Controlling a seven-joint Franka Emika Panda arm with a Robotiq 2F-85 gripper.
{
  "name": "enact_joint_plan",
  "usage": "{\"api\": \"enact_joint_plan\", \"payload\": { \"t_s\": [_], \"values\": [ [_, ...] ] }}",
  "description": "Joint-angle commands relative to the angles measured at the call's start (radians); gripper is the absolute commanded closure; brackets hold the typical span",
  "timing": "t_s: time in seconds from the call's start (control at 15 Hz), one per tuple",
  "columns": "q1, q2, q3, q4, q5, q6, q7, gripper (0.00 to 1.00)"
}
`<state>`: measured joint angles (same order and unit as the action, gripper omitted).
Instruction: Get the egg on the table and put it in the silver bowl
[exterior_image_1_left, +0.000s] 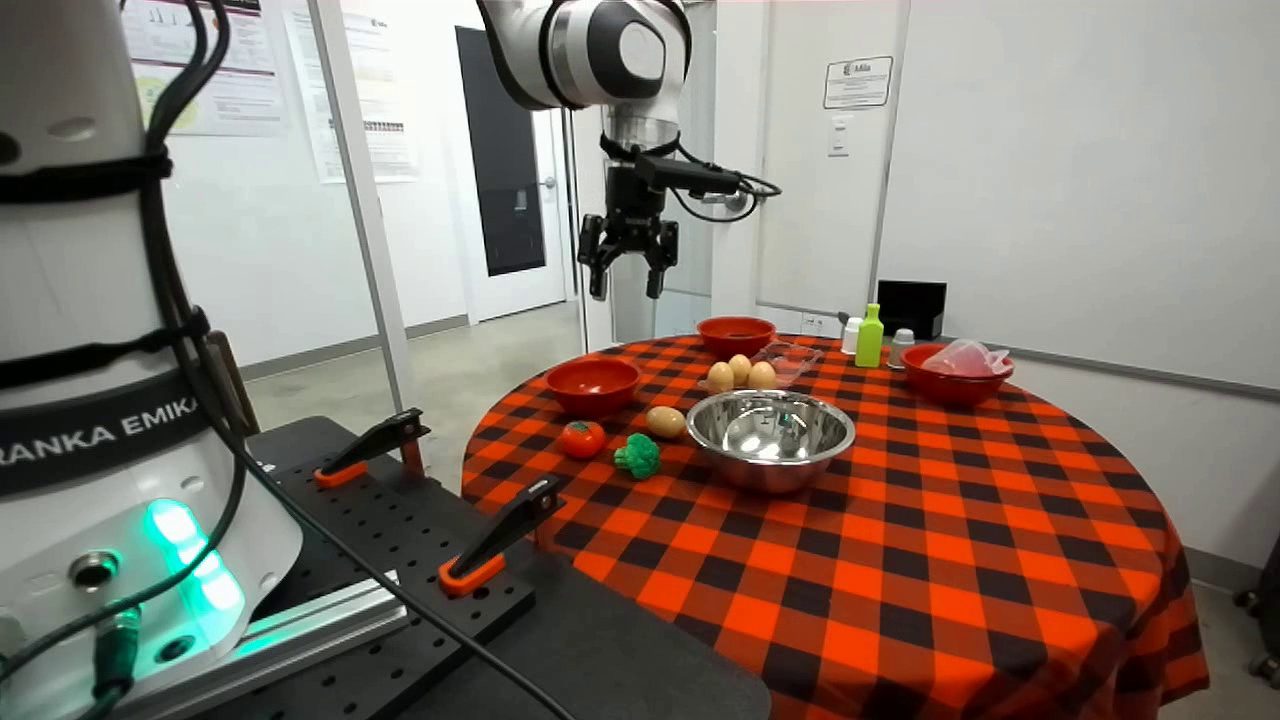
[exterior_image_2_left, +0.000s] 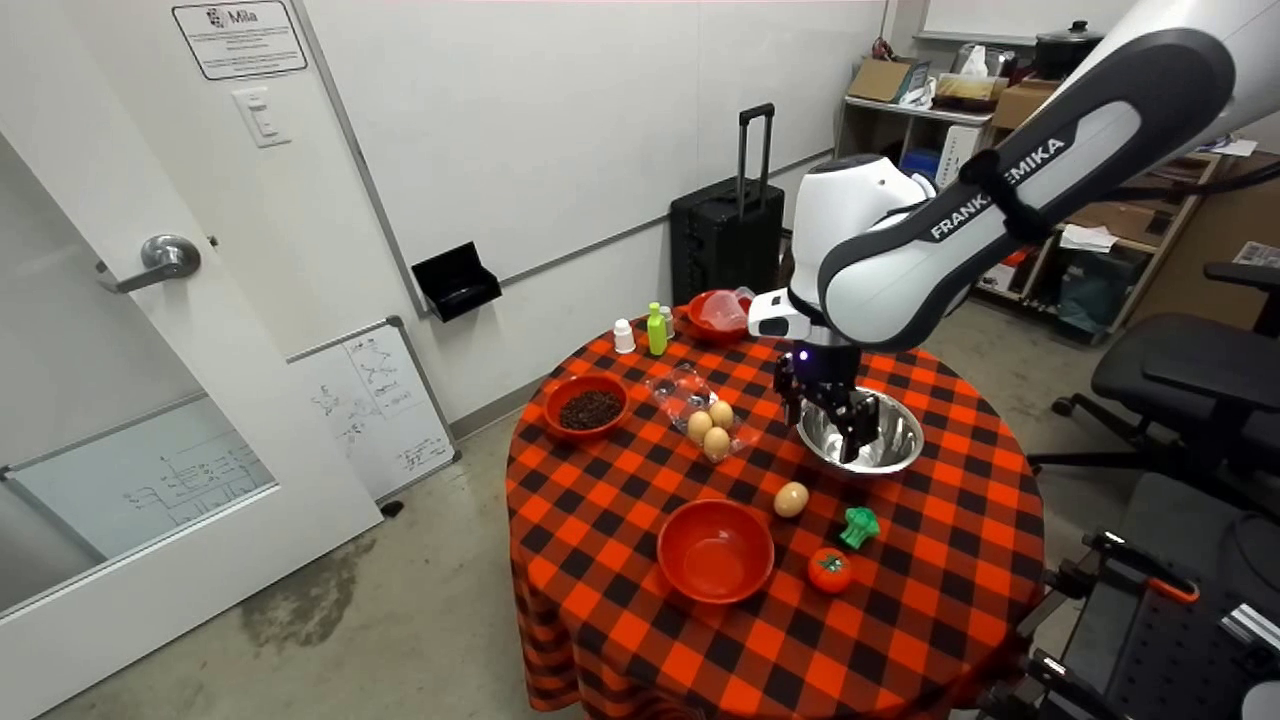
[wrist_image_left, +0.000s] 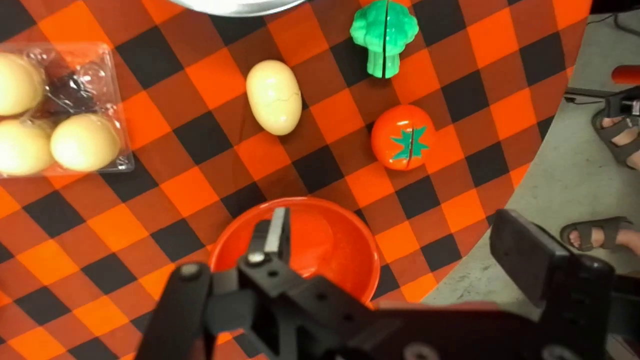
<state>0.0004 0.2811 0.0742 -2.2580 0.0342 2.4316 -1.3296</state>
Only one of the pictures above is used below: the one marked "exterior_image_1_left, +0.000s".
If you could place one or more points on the toy broccoli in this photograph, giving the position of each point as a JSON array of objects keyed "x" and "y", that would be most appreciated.
[{"x": 637, "y": 456}]

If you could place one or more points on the white door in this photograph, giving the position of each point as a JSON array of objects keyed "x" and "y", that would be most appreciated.
[{"x": 510, "y": 200}]

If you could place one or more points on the wall poster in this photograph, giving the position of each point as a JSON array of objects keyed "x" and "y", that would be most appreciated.
[
  {"x": 240, "y": 80},
  {"x": 385, "y": 110}
]

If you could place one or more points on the white bottle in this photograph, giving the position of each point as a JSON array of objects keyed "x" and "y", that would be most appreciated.
[
  {"x": 901, "y": 346},
  {"x": 851, "y": 336}
]

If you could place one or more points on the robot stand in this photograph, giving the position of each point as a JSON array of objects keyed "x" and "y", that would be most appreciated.
[{"x": 420, "y": 560}]

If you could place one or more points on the pink plastic piece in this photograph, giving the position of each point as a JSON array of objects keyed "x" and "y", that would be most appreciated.
[{"x": 965, "y": 358}]

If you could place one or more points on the red black checkered tablecloth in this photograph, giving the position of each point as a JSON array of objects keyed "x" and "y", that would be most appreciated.
[{"x": 900, "y": 560}]

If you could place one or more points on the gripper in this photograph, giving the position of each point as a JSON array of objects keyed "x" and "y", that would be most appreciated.
[{"x": 632, "y": 205}]

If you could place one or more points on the tan egg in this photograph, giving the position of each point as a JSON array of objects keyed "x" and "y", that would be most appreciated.
[
  {"x": 719, "y": 377},
  {"x": 762, "y": 375},
  {"x": 739, "y": 366},
  {"x": 666, "y": 421}
]

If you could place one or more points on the white wall sign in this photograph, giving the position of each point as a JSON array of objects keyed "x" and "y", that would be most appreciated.
[{"x": 858, "y": 83}]

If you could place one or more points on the clear plastic egg tray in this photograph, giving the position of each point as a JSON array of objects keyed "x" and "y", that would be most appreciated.
[{"x": 795, "y": 360}]

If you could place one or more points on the green bottle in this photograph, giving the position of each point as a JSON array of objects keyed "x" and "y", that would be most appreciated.
[{"x": 869, "y": 340}]

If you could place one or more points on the red bowl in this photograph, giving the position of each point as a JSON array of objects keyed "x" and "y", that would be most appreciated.
[
  {"x": 950, "y": 388},
  {"x": 736, "y": 335},
  {"x": 592, "y": 385}
]

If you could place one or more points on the toy tomato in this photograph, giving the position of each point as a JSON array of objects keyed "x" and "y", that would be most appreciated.
[{"x": 582, "y": 439}]

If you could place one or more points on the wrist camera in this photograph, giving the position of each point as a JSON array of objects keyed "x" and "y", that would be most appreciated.
[{"x": 690, "y": 177}]

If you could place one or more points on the silver metal bowl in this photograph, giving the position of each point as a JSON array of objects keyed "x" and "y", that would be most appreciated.
[{"x": 770, "y": 440}]

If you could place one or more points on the office chair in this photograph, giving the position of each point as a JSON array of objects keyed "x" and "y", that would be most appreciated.
[{"x": 1265, "y": 610}]

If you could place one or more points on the wall socket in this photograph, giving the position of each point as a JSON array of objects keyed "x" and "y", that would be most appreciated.
[{"x": 812, "y": 324}]

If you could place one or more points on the black and orange clamp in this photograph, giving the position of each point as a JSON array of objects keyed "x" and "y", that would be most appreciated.
[
  {"x": 500, "y": 535},
  {"x": 372, "y": 447}
]

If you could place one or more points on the black box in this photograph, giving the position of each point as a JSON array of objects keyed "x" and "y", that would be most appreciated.
[{"x": 912, "y": 308}]

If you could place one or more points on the small white wall note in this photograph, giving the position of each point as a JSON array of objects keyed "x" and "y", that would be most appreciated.
[{"x": 840, "y": 136}]

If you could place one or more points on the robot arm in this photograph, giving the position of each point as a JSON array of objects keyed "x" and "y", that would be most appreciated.
[{"x": 90, "y": 250}]

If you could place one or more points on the grey metal post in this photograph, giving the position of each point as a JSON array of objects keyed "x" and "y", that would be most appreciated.
[{"x": 365, "y": 200}]

